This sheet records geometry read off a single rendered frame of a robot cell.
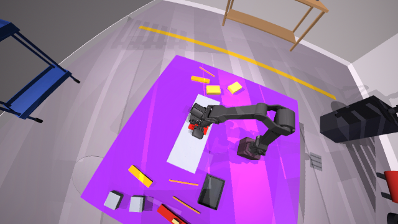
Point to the red flat bar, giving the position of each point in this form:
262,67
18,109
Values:
170,216

